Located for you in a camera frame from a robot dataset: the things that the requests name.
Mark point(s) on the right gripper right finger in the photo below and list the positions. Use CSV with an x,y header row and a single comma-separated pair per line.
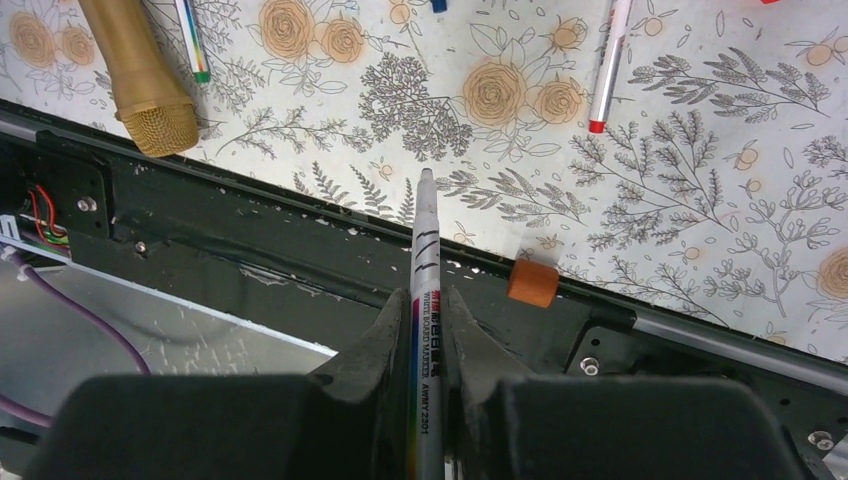
x,y
477,426

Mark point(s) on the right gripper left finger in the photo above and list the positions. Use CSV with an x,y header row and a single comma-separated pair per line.
x,y
363,404

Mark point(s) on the black cap whiteboard marker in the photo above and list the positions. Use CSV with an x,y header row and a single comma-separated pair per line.
x,y
425,458

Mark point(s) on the green cap whiteboard marker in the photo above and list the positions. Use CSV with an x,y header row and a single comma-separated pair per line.
x,y
191,35

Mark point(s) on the blue cap whiteboard marker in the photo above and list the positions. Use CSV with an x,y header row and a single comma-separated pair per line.
x,y
439,6

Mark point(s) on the red cap whiteboard marker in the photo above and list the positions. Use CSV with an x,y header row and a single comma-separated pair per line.
x,y
608,68

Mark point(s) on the orange cylinder block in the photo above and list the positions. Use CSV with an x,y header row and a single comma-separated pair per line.
x,y
533,283

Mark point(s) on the floral patterned table mat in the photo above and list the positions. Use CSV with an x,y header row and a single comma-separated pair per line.
x,y
718,187

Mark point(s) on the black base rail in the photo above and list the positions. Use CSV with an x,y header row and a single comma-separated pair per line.
x,y
212,240

